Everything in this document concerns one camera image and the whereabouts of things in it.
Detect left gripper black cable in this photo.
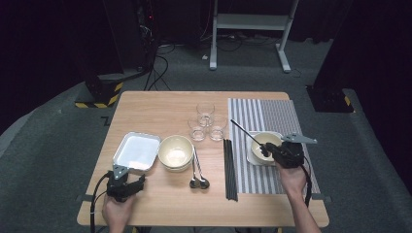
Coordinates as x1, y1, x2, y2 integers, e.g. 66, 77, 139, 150
89, 173, 111, 233

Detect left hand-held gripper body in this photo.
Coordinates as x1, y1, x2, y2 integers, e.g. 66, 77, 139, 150
106, 164, 141, 204

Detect clear drinking glass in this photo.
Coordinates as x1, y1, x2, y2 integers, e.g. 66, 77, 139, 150
195, 102, 216, 128
188, 116, 208, 143
208, 114, 229, 142

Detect steel spoon striped handle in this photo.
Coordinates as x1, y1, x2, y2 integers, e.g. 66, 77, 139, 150
230, 118, 270, 158
192, 147, 211, 190
189, 151, 201, 189

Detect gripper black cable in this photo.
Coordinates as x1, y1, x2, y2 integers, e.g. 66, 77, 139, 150
299, 163, 314, 209
89, 173, 111, 233

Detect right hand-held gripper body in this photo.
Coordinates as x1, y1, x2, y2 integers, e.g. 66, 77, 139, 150
272, 132, 319, 169

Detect bundle of black chopsticks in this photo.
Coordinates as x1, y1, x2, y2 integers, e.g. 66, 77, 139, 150
223, 139, 239, 202

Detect white metal stand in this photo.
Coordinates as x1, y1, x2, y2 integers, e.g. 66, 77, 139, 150
209, 0, 299, 74

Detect cream bowl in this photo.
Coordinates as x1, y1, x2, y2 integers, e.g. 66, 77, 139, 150
160, 163, 192, 173
157, 135, 194, 170
250, 131, 284, 164

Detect person's right hand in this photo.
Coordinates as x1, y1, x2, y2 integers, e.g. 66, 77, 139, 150
276, 161, 309, 197

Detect black yellow striped base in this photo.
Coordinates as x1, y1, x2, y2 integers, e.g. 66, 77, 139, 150
75, 75, 124, 110

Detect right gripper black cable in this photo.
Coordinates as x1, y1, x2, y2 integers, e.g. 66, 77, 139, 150
299, 163, 314, 209

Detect person's left hand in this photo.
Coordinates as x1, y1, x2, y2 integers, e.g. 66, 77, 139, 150
101, 195, 137, 229

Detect black floor cables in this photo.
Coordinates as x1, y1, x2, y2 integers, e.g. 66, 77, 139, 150
143, 42, 172, 92

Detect striped woven placemat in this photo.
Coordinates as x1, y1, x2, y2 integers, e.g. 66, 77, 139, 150
227, 97, 322, 196

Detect dark curtain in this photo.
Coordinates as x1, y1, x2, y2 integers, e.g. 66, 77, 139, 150
0, 0, 125, 137
312, 0, 412, 195

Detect dark equipment rack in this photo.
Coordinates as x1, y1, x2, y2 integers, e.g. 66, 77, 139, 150
135, 0, 159, 71

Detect black base yellow mark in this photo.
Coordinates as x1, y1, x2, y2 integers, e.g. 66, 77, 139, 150
305, 84, 355, 114

